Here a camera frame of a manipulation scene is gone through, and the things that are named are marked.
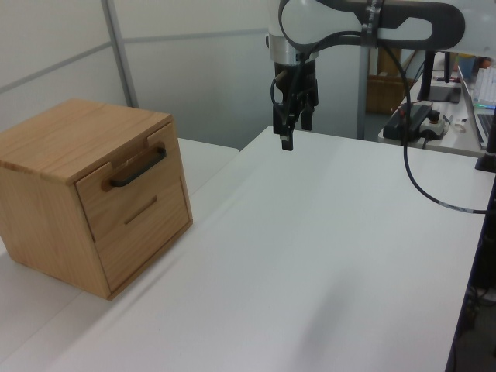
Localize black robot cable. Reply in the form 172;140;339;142
270;0;490;214

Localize black power box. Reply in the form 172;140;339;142
382;104;433;140

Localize wooden drawer with slot pull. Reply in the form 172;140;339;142
94;174;194;295

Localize black monitor stand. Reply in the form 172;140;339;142
417;50;463;104

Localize wooden drawer with black handle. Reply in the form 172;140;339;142
75;122;187;239

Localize silver laptop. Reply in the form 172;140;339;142
456;64;496;149

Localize grey aluminium column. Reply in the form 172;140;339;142
358;40;380;141

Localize black clamp pole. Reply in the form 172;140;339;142
474;112;496;174

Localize grey aluminium partition post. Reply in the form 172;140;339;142
103;0;140;109

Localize black metal drawer handle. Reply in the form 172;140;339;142
109;145;167;189

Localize grey emergency stop button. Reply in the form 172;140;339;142
419;110;451;141

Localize light wooden cabinet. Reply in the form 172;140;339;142
0;98;194;301

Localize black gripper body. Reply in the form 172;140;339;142
274;60;319;98

